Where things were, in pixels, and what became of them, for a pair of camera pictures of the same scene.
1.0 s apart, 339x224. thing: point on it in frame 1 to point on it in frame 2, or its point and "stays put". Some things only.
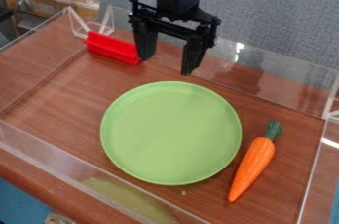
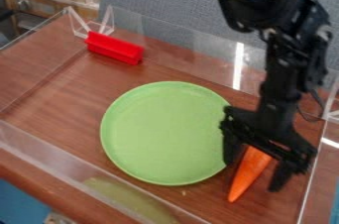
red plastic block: [114, 48] stays put
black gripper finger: [146, 41] to [234, 142]
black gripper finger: [196, 49] to [285, 170]
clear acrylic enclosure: [145, 129] stays put
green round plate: [172, 133] stays put
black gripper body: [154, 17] to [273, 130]
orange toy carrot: [256, 162] stays put
